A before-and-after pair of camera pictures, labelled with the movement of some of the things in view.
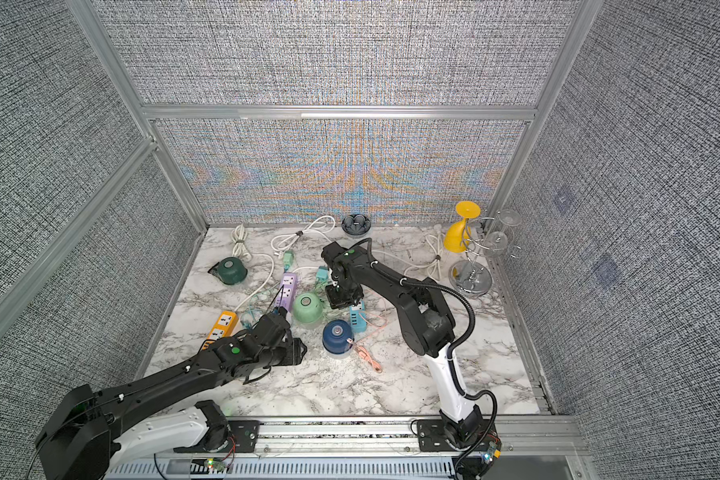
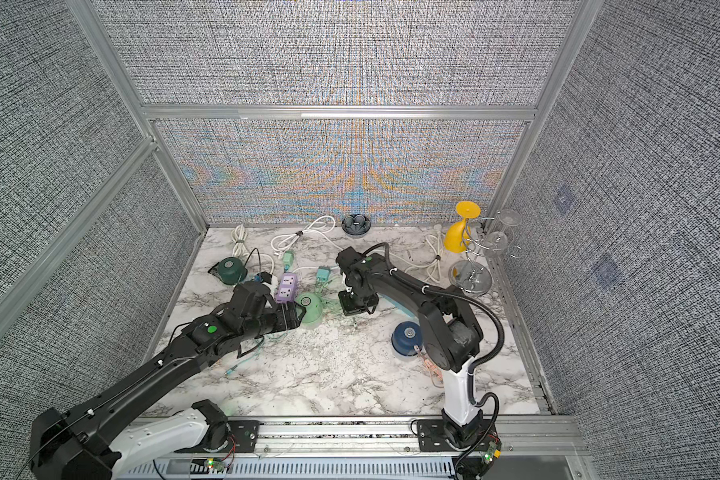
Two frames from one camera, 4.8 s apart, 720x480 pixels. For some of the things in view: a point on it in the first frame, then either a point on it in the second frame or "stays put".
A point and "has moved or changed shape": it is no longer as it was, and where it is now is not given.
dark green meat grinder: x=230 y=270 stays put
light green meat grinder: x=307 y=308 stays put
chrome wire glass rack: x=473 y=277 stays put
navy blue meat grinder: x=337 y=337 -> x=406 y=335
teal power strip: x=358 y=318 has moved or changed shape
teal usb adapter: x=322 y=275 stays put
